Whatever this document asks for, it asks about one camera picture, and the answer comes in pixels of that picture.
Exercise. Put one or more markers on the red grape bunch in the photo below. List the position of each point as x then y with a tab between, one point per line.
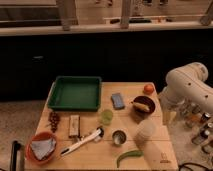
54	120

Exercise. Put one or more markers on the green chili pepper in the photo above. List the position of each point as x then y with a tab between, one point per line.
133	153

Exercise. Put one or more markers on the orange bowl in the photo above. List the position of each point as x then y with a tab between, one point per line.
29	153

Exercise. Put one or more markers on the dark brown bowl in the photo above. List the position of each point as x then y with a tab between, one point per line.
147	101

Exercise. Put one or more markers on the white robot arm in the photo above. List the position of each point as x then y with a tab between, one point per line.
186	83

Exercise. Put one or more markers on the small metal cup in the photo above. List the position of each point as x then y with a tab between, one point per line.
119	137

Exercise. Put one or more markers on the grey cloth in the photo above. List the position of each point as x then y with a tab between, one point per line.
43	148

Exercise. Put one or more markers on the wooden block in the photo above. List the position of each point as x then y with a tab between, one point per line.
74	126

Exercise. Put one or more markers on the white handled kitchen tool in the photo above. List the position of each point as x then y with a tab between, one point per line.
96	136

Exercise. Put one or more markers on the orange fruit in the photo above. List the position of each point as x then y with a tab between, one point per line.
148	89

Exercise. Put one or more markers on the green plastic tray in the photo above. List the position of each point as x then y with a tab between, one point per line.
75	93

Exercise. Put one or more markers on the blue sponge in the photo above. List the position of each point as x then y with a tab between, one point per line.
117	101

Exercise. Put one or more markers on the yellow banana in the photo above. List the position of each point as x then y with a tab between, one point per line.
141	106

